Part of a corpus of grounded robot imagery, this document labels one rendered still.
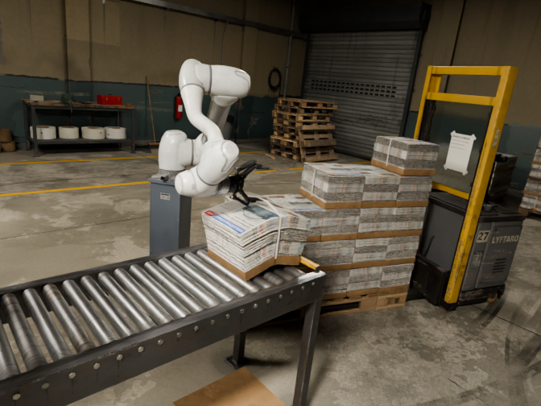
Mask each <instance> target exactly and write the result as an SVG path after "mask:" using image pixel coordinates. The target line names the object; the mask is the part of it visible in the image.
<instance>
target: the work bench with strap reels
mask: <svg viewBox="0 0 541 406"><path fill-rule="evenodd" d="M21 102H23V116H24V126H25V136H26V147H27V149H25V150H26V151H31V149H30V141H31V142H32V143H33V144H34V153H35V155H33V156H34V157H40V156H39V154H38V144H70V143H120V148H122V147H123V143H131V153H136V152H135V110H136V109H137V107H135V106H126V104H123V103H122V96H118V95H113V94H108V95H107V94H106V95H97V102H90V101H86V102H89V103H92V104H81V102H74V101H72V104H71V107H72V110H106V111H119V127H118V126H106V127H104V128H103V127H97V126H84V127H82V128H81V129H82V135H79V128H78V127H75V126H59V135H56V128H55V127H54V126H36V119H35V109H56V110H70V109H71V107H70V104H61V103H59V102H61V101H55V100H44V101H38V102H34V101H32V100H31V99H21ZM27 106H28V107H31V119H32V126H30V132H31V135H29V130H28V119H27ZM122 111H131V139H130V138H128V137H126V128H124V127H122Z"/></svg>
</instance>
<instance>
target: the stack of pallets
mask: <svg viewBox="0 0 541 406"><path fill-rule="evenodd" d="M285 101H287V103H285ZM327 104H329V105H331V107H330V108H327ZM337 106H338V103H333V102H328V101H316V100H307V99H296V98H285V97H278V103H277V104H275V108H274V110H272V117H273V119H274V121H273V129H274V135H271V136H270V148H271V154H272V155H277V154H281V156H282V157H285V158H287V157H293V160H301V159H300V156H301V154H300V153H299V150H300V148H299V133H298V129H297V126H301V125H320V123H321V122H325V125H332V122H330V121H329V119H330V115H332V112H333V110H337ZM282 107H285V110H281V109H282ZM310 110H312V112H310ZM322 110H326V114H322ZM279 114H283V116H281V115H279ZM293 115H294V116H293ZM307 116H310V118H307ZM319 116H324V117H323V119H318V117H319ZM280 120H283V122H280ZM309 123H311V124H309ZM281 126H283V128H280V127H281ZM280 133H284V135H281V134H280ZM277 139H281V140H277ZM277 145H278V147H277ZM278 151H279V152H278Z"/></svg>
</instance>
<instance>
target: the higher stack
mask: <svg viewBox="0 0 541 406"><path fill-rule="evenodd" d="M439 149H440V145H437V144H434V143H428V142H423V141H422V140H417V139H410V138H404V137H394V136H377V138H376V141H375V143H374V153H373V158H372V159H373V160H377V161H380V162H383V163H385V164H386V166H387V164H389V165H392V166H395V167H397V168H402V169H416V170H435V168H436V163H437V160H436V158H437V155H438V151H439ZM373 166H374V167H376V168H380V167H378V166H375V165H373ZM380 169H382V170H386V169H384V168H380ZM386 172H390V173H393V174H395V175H397V176H400V177H401V178H400V182H399V187H398V191H397V193H398V194H397V197H396V201H427V200H428V198H429V194H430V193H429V192H431V190H432V189H431V187H432V179H433V177H431V176H403V175H400V174H398V173H395V172H391V171H389V170H386ZM425 209H426V207H424V206H409V207H394V213H393V215H392V222H393V223H392V228H391V230H390V231H403V230H421V229H423V227H422V226H423V219H424V213H425ZM388 238H389V242H388V246H387V249H386V257H385V260H391V259H409V258H414V257H415V255H416V250H418V245H419V236H418V235H411V236H398V237H388ZM413 269H414V264H413V263H401V264H394V265H386V266H382V278H381V280H380V282H381V283H380V284H379V287H380V288H387V287H393V286H400V285H407V284H409V283H410V279H411V272H412V270H413ZM407 292H408V290H407V289H405V290H398V291H393V292H381V293H377V294H378V298H377V303H376V307H375V309H385V308H391V307H397V306H402V305H405V302H406V298H407Z"/></svg>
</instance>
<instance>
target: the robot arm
mask: <svg viewBox="0 0 541 406"><path fill-rule="evenodd" d="M179 87H180V93H181V97H182V99H183V102H184V107H185V110H186V114H187V116H188V119H189V121H190V123H191V124H192V125H193V126H194V127H196V128H197V129H199V130H200V131H202V132H203V133H202V134H200V135H199V136H198V137H197V138H196V139H188V138H187V135H186V134H185V133H184V132H183V131H181V130H167V131H166V132H165V133H164V135H163V137H162V138H161V141H160V145H159V172H158V173H157V174H155V175H153V176H151V178H152V179H159V180H169V181H175V187H176V191H177V192H178V194H180V195H182V196H185V197H208V196H211V195H224V194H226V193H233V194H232V196H230V198H231V199H233V200H237V201H239V202H241V203H242V204H243V205H245V206H247V207H248V206H249V203H255V202H256V201H263V200H261V199H259V198H257V197H248V196H247V195H246V194H245V193H244V191H243V189H242V188H243V187H244V182H245V181H244V179H245V178H246V177H247V176H248V175H249V174H250V173H251V172H252V171H253V170H254V169H269V168H268V167H266V166H262V165H261V164H256V163H257V160H254V159H251V160H250V161H248V162H246V163H244V164H242V165H241V166H237V163H238V161H239V158H240V151H239V148H238V146H237V145H236V144H235V143H234V142H232V141H230V140H224V138H223V135H222V131H223V129H224V126H225V122H226V119H227V117H228V114H229V110H230V106H231V105H232V104H233V103H234V102H235V101H237V100H238V99H239V98H244V97H246V96H247V95H248V93H249V92H250V76H249V75H248V74H247V73H246V72H244V71H242V70H241V69H239V68H234V67H229V66H224V65H208V64H202V63H201V62H200V61H198V60H194V59H189V60H186V61H185V62H184V63H183V65H182V67H181V69H180V75H179ZM204 95H210V97H211V102H210V105H209V111H208V115H207V117H205V116H204V115H203V114H202V102H203V96H204ZM187 166H195V167H194V168H191V169H190V170H187V171H186V167H187ZM236 166H237V167H236ZM234 169H236V173H235V174H230V173H231V172H232V171H233V170H234ZM244 169H246V170H245V171H244V172H242V173H240V174H239V172H241V171H242V170H244ZM236 193H240V194H241V195H242V197H243V198H244V199H245V200H246V202H244V201H243V200H242V199H240V198H238V197H237V195H236Z"/></svg>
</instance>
